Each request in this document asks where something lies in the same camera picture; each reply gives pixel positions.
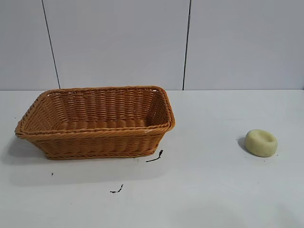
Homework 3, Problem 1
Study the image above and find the pale yellow egg yolk pastry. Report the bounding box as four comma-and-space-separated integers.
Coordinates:
245, 129, 278, 157

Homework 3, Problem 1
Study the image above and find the brown woven wicker basket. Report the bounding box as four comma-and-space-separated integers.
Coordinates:
15, 85, 176, 161

